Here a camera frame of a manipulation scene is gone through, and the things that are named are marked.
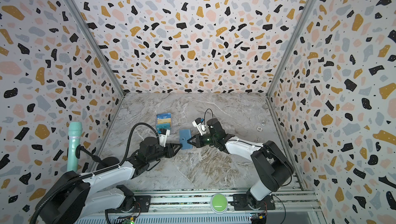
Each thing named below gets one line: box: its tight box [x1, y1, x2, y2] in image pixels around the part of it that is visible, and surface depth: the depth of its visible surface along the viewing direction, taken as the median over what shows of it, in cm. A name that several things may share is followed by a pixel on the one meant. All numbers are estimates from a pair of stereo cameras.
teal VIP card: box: [155, 122, 171, 132], surface depth 100 cm
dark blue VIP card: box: [156, 112, 172, 120], surface depth 102 cm
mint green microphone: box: [67, 121, 82, 173], surface depth 63 cm
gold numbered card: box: [157, 117, 172, 124], surface depth 102 cm
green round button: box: [210, 193, 229, 215], surface depth 74 cm
